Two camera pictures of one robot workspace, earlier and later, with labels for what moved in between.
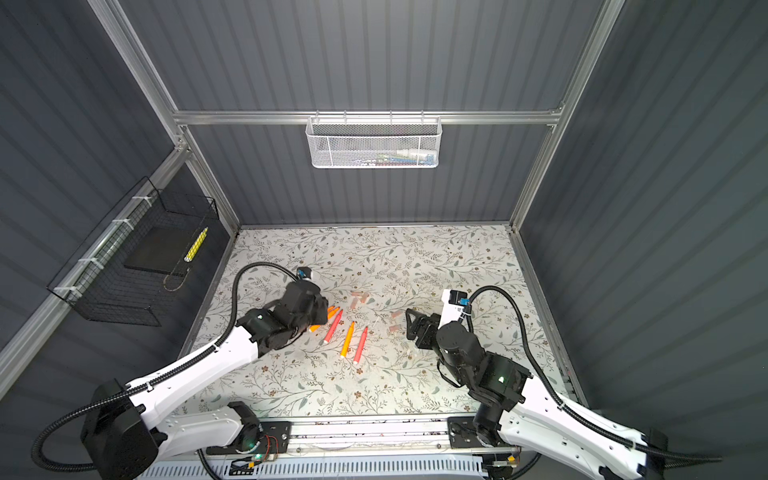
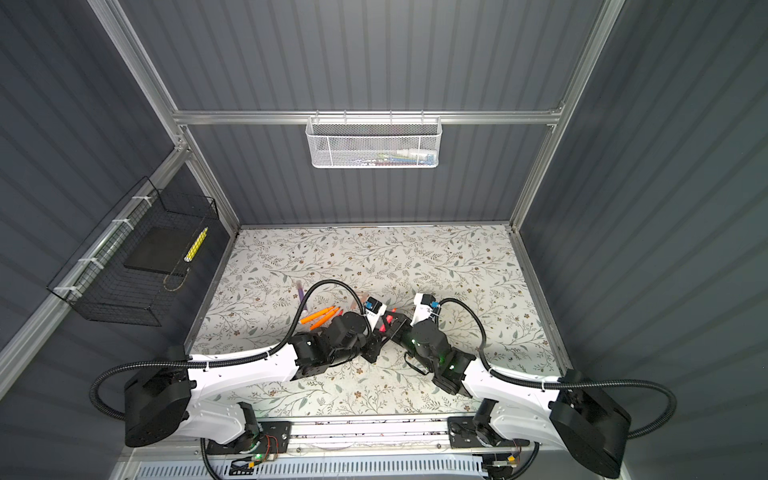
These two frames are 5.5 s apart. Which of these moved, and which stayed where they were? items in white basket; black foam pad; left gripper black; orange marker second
Moved: left gripper black
Stayed: items in white basket; black foam pad; orange marker second
